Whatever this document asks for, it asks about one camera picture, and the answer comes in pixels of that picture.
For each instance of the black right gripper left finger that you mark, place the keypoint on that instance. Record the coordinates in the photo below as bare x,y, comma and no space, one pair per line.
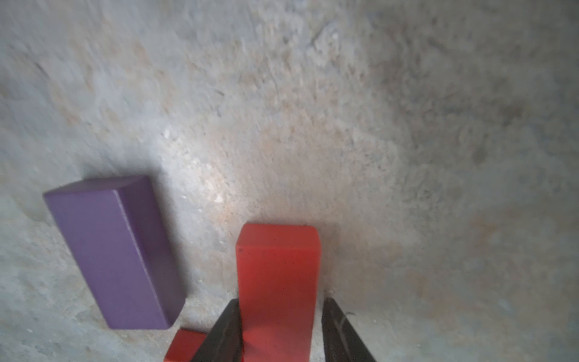
224,342

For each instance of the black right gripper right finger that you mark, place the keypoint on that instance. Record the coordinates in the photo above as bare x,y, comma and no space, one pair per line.
341,341

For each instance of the red block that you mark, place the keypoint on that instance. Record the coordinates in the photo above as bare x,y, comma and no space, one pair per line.
278,268
184,346

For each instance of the dark purple block left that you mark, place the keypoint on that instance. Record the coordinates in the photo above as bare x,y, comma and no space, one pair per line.
114,230

